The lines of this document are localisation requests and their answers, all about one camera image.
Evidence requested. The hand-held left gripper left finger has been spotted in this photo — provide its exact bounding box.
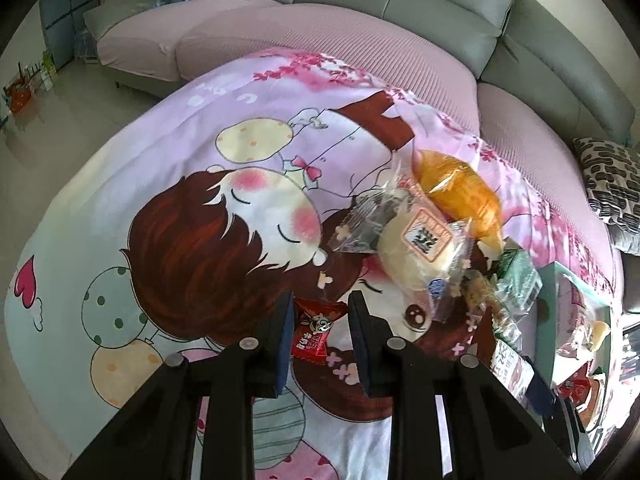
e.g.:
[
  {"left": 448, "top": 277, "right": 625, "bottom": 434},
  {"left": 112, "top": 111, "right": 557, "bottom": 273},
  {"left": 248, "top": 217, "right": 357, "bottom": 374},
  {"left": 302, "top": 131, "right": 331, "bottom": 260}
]
[{"left": 62, "top": 291, "right": 297, "bottom": 480}]

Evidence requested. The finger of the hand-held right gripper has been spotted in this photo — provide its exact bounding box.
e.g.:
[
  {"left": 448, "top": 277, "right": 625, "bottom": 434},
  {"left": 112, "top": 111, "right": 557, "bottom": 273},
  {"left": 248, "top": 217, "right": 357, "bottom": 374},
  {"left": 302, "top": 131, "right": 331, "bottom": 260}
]
[{"left": 524, "top": 369, "right": 557, "bottom": 418}]

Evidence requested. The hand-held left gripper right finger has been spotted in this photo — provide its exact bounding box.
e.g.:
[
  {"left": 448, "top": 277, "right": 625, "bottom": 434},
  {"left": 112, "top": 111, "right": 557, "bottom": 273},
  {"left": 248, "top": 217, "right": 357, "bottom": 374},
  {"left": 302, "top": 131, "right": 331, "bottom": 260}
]
[{"left": 347, "top": 290, "right": 583, "bottom": 480}]

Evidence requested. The small red candy packet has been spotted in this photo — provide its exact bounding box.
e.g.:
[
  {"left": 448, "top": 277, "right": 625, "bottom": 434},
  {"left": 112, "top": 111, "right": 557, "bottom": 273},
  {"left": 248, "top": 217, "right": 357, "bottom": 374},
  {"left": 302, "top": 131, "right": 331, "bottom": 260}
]
[{"left": 292, "top": 297, "right": 348, "bottom": 361}]

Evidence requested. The large red snack packet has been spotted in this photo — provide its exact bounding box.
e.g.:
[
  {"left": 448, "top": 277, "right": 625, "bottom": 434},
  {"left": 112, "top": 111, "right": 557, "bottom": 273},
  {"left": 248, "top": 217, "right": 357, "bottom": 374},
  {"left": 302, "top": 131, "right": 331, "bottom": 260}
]
[{"left": 556, "top": 374, "right": 598, "bottom": 408}]

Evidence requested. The teal tray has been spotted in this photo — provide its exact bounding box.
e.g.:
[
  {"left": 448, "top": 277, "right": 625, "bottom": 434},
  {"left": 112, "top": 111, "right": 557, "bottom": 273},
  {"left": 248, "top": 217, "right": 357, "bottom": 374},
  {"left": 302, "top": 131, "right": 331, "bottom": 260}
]
[{"left": 532, "top": 261, "right": 618, "bottom": 433}]

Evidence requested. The yellow jelly cup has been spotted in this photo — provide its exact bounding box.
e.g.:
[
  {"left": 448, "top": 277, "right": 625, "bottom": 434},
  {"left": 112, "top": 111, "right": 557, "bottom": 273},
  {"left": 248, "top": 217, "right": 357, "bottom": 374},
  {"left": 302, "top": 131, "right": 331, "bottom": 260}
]
[{"left": 590, "top": 320, "right": 612, "bottom": 352}]

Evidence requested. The pink snack packet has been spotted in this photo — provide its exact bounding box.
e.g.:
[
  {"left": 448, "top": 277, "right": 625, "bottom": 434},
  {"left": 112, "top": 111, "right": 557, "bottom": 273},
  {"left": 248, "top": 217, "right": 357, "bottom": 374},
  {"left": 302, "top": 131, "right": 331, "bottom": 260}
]
[{"left": 562, "top": 274, "right": 608, "bottom": 331}]

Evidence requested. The white brown printed packet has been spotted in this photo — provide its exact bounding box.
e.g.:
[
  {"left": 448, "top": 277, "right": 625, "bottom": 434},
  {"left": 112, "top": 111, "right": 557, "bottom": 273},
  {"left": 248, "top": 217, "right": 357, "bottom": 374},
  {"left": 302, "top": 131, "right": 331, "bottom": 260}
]
[{"left": 492, "top": 337, "right": 535, "bottom": 397}]

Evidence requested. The clear mixed nut packet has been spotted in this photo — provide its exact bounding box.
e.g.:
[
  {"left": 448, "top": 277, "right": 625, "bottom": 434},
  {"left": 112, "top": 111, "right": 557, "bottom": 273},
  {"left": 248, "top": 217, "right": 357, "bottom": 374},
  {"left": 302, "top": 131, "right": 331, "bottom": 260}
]
[{"left": 460, "top": 270, "right": 523, "bottom": 346}]

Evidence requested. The round white bun packet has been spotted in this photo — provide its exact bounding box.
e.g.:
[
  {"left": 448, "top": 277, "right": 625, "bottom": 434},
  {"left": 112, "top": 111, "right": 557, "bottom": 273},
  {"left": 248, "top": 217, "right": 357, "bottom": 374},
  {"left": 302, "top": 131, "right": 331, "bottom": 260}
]
[{"left": 376, "top": 185, "right": 473, "bottom": 293}]

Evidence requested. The small green packet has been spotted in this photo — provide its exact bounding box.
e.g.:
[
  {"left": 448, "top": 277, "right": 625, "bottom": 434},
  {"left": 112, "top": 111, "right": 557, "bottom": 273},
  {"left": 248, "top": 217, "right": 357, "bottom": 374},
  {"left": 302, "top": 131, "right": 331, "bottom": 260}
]
[{"left": 495, "top": 247, "right": 543, "bottom": 311}]

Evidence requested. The clear packet with dark snack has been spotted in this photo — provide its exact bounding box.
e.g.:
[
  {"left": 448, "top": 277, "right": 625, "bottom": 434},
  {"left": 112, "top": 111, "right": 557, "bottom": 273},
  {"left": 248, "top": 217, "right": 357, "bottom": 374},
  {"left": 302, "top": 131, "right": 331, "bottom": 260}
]
[{"left": 330, "top": 187, "right": 406, "bottom": 256}]

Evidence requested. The grey cushion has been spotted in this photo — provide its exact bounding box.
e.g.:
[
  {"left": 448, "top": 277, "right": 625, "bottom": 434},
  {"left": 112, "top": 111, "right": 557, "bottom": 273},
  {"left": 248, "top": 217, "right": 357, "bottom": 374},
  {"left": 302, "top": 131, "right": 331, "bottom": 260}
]
[{"left": 607, "top": 219, "right": 640, "bottom": 256}]

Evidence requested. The orange bread packet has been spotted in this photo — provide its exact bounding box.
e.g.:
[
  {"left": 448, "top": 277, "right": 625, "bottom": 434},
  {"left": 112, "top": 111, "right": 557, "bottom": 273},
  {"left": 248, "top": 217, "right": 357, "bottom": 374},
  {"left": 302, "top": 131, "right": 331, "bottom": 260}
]
[{"left": 412, "top": 149, "right": 506, "bottom": 252}]

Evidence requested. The printed cartoon blanket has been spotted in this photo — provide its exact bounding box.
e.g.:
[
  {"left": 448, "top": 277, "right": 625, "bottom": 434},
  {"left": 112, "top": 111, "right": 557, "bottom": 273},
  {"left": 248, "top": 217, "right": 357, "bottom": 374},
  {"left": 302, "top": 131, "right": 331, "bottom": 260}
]
[{"left": 2, "top": 45, "right": 626, "bottom": 480}]

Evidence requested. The black white patterned pillow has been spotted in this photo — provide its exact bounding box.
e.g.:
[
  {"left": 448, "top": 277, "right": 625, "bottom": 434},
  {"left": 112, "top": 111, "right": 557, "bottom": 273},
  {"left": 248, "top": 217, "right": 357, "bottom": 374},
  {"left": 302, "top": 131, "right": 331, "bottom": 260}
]
[{"left": 571, "top": 136, "right": 640, "bottom": 226}]

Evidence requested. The pink sofa seat cover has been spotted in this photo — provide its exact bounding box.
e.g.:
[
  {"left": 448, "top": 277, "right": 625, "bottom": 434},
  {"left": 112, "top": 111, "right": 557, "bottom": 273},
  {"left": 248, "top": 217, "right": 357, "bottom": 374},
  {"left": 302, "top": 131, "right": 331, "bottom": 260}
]
[
  {"left": 175, "top": 4, "right": 482, "bottom": 147},
  {"left": 475, "top": 82, "right": 627, "bottom": 283},
  {"left": 95, "top": 0, "right": 283, "bottom": 87}
]

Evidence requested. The grey leather sofa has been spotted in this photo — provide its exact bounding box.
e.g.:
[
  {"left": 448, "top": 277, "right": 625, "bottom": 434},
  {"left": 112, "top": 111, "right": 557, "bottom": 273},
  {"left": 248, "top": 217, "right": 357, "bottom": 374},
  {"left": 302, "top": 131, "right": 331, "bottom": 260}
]
[{"left": 82, "top": 0, "right": 640, "bottom": 148}]

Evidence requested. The white slatted box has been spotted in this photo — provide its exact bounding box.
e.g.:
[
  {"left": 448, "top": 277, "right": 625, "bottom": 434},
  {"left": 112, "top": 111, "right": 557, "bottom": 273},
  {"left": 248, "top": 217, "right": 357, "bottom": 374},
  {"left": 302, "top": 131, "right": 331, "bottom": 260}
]
[{"left": 74, "top": 29, "right": 101, "bottom": 63}]

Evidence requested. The green white carton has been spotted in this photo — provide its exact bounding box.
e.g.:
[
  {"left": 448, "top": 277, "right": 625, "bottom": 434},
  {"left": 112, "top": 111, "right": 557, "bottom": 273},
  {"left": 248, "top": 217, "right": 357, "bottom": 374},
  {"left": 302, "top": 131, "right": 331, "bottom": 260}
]
[{"left": 40, "top": 50, "right": 60, "bottom": 92}]

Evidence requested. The orange basket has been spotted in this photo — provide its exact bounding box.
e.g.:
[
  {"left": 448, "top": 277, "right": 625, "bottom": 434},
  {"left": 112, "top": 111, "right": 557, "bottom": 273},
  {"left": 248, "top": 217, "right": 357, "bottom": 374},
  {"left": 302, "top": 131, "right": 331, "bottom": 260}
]
[{"left": 5, "top": 80, "right": 35, "bottom": 113}]

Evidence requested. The blue cabinet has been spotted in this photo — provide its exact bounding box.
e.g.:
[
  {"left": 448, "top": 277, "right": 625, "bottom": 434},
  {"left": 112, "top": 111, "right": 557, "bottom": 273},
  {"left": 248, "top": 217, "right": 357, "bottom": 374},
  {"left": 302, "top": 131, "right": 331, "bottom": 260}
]
[{"left": 39, "top": 0, "right": 101, "bottom": 73}]

